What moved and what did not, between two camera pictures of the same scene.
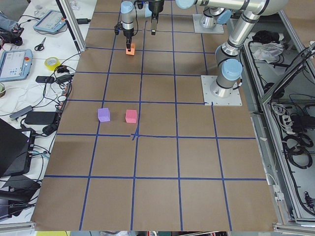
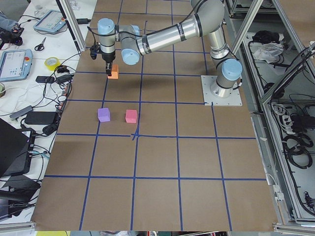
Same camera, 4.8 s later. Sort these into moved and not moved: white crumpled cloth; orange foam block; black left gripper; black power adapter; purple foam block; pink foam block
Moved: black left gripper; orange foam block
Not moved: white crumpled cloth; black power adapter; purple foam block; pink foam block
